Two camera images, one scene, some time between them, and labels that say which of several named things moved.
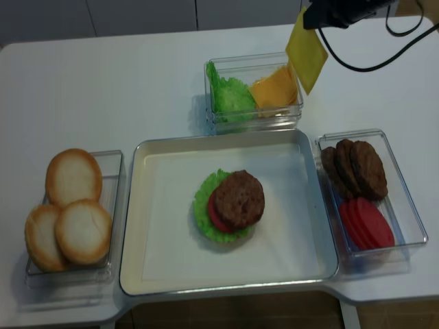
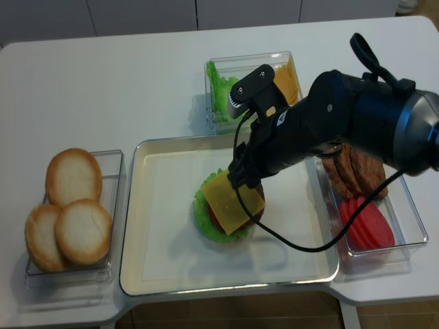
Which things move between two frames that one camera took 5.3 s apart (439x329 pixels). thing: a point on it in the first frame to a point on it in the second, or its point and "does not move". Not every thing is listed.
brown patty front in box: x=370 y=179 does not move
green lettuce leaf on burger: x=203 y=216 does not move
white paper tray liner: x=285 y=241 does not move
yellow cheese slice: x=306 y=53 to x=227 y=204
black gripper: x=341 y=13 to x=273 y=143
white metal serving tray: x=217 y=209 does not move
